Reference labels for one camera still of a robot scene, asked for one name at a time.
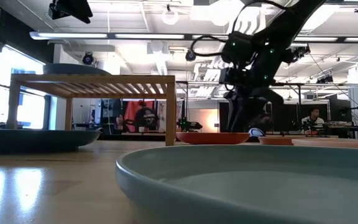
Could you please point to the black panel wall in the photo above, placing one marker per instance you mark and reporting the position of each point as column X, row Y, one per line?
column 291, row 115

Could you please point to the wooden slatted shelf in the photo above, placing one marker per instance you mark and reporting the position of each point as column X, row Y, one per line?
column 92, row 78

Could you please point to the red cloth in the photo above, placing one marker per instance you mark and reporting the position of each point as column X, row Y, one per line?
column 129, row 109

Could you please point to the blue white ball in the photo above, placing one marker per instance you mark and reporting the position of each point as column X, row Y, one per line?
column 256, row 132

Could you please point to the long ceiling light bar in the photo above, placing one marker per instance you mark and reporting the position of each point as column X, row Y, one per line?
column 73, row 35

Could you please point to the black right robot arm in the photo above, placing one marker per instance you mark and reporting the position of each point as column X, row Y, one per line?
column 291, row 21

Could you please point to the sage green plate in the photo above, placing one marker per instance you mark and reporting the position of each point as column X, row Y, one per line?
column 259, row 186

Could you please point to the person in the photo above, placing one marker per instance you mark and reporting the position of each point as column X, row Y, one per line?
column 314, row 116
column 146, row 116
column 120, row 121

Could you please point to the black background robot arm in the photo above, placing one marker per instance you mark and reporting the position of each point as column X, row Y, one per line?
column 193, row 125

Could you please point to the dark green plate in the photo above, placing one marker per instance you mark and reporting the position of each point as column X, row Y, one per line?
column 36, row 140

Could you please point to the blue plate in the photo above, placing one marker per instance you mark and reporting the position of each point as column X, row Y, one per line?
column 73, row 69

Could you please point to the orange glowing board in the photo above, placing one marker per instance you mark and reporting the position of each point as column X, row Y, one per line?
column 208, row 119

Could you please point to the terracotta plate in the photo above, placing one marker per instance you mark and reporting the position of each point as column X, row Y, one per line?
column 275, row 141

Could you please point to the round black ceiling lamp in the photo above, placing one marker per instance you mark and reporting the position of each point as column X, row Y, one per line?
column 190, row 56
column 88, row 58

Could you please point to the pale peach plate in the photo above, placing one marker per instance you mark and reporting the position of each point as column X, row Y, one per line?
column 337, row 144

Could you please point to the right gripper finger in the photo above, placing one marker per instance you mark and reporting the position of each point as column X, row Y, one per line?
column 237, row 109
column 253, row 102

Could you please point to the salmon pink plate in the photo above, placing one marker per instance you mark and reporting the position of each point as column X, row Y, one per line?
column 210, row 138

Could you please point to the cluttered workbench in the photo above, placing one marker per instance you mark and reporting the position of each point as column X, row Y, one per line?
column 337, row 127

